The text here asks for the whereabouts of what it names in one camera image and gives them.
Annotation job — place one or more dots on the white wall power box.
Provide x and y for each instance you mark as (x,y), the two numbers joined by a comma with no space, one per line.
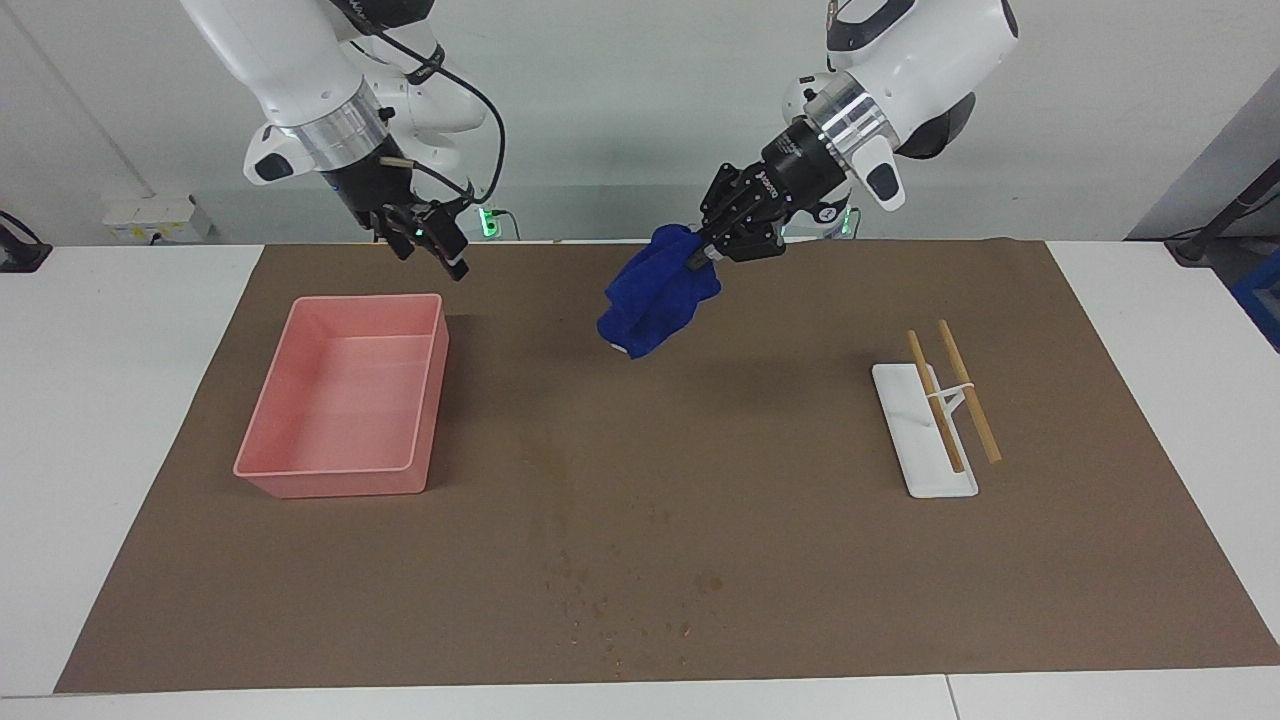
(160,218)

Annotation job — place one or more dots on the blue towel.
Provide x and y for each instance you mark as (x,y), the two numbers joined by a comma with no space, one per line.
(650,300)

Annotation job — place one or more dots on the pink plastic bin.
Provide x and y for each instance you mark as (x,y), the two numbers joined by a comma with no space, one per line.
(340,400)

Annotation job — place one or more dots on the black angled stand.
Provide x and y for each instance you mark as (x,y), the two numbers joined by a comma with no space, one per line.
(1215,225)

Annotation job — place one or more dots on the white rack with wooden sticks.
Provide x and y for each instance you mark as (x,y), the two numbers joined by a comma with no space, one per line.
(925,455)

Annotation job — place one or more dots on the blue crate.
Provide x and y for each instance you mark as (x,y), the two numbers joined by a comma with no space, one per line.
(1262,300)

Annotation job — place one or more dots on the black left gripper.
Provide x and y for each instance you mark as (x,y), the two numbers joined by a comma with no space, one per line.
(795,170)

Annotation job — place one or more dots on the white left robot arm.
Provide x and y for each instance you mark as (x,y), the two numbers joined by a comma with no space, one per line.
(930,60)

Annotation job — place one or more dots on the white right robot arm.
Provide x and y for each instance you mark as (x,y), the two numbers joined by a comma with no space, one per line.
(300,60)

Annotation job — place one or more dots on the brown table mat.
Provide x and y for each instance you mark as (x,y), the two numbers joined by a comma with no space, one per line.
(750,450)

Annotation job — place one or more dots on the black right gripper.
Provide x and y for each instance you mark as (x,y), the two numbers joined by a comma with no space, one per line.
(370,190)

